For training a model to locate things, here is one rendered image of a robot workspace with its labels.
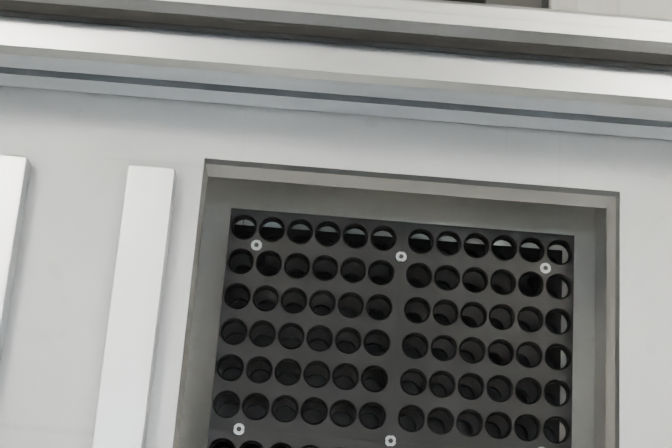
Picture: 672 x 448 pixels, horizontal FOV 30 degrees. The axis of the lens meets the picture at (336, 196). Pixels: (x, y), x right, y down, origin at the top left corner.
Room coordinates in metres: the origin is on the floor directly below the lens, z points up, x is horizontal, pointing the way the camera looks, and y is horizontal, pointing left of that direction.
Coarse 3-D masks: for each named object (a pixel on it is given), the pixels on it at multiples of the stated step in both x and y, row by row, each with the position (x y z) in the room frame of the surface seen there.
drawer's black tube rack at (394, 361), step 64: (256, 256) 0.16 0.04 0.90; (320, 256) 0.17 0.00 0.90; (384, 256) 0.17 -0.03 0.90; (256, 320) 0.13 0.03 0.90; (320, 320) 0.13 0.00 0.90; (384, 320) 0.14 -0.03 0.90; (448, 320) 0.15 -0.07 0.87; (512, 320) 0.15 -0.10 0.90; (256, 384) 0.10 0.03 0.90; (320, 384) 0.11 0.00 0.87; (384, 384) 0.11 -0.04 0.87; (448, 384) 0.11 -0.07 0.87; (512, 384) 0.11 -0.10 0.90
